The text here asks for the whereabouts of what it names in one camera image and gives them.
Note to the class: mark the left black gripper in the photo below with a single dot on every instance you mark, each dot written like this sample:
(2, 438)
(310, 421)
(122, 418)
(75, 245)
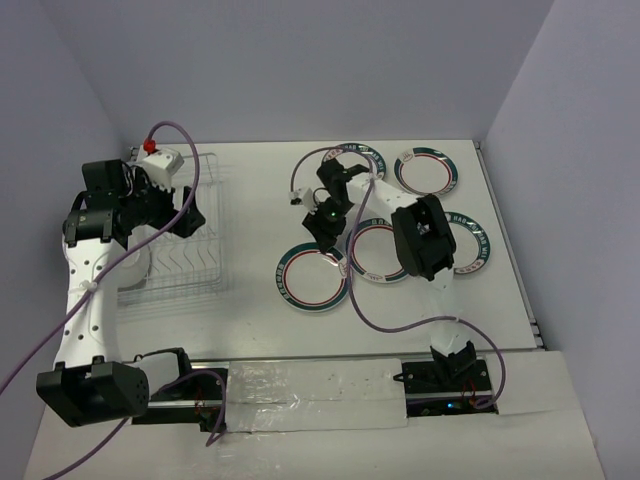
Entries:
(143, 183)

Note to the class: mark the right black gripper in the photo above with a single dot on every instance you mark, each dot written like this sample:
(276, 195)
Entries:
(326, 237)

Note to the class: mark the green red ring plate front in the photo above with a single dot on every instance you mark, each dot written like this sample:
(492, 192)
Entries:
(311, 281)

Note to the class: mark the green red ring plate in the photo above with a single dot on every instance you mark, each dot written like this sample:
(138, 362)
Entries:
(423, 170)
(311, 281)
(374, 254)

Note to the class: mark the orange sunburst plate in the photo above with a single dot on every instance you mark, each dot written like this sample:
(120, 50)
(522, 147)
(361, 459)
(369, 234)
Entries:
(133, 270)

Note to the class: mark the green rim lettered plate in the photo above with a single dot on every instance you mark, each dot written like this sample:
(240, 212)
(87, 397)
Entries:
(350, 154)

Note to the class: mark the green red ring plate back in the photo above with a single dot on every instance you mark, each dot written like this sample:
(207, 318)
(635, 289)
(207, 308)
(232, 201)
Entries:
(423, 170)

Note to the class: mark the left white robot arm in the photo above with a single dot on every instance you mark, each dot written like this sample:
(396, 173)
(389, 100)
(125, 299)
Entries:
(90, 382)

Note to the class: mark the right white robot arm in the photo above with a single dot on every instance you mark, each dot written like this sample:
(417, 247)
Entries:
(424, 247)

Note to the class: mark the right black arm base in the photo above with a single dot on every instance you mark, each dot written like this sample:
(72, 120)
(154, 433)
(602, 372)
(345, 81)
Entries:
(426, 396)

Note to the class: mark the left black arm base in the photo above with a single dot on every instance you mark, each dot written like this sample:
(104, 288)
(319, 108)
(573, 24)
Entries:
(197, 400)

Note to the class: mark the silver tape sheet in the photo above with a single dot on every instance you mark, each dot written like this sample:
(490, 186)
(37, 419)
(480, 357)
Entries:
(295, 396)

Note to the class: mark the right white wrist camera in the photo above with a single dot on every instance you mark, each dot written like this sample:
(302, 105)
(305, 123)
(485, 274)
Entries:
(305, 197)

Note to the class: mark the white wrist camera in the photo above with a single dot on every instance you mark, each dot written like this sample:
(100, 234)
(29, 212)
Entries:
(305, 197)
(161, 166)

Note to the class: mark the white wire dish rack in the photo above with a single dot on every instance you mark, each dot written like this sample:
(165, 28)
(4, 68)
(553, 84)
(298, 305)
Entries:
(183, 267)

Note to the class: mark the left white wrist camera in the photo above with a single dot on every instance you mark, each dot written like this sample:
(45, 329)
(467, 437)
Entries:
(161, 166)

